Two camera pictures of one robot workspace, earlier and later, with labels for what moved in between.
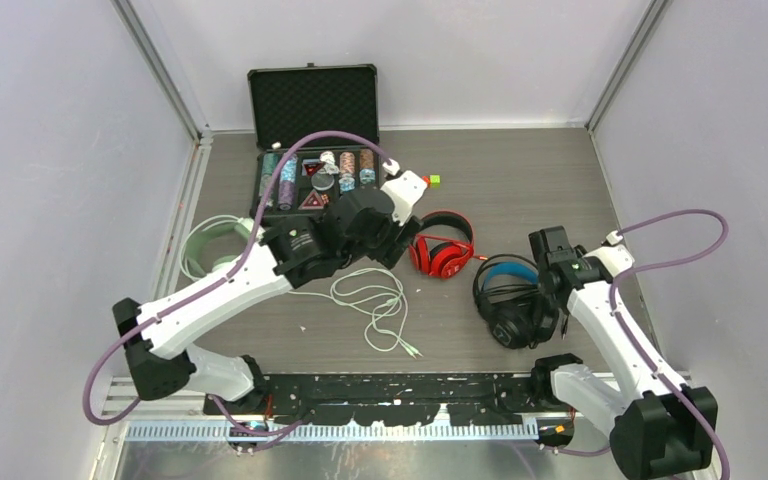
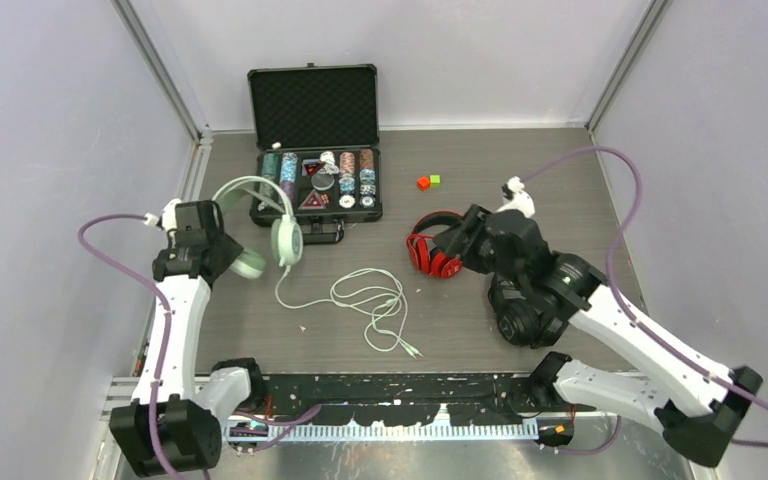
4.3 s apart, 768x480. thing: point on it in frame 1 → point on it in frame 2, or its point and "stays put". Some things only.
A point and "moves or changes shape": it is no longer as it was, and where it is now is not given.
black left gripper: [399, 237] → [231, 251]
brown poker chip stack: [366, 164] stays put
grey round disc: [322, 182] stays put
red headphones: [438, 258] stays put
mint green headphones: [214, 242] moves or changes shape
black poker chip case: [287, 103] stays put
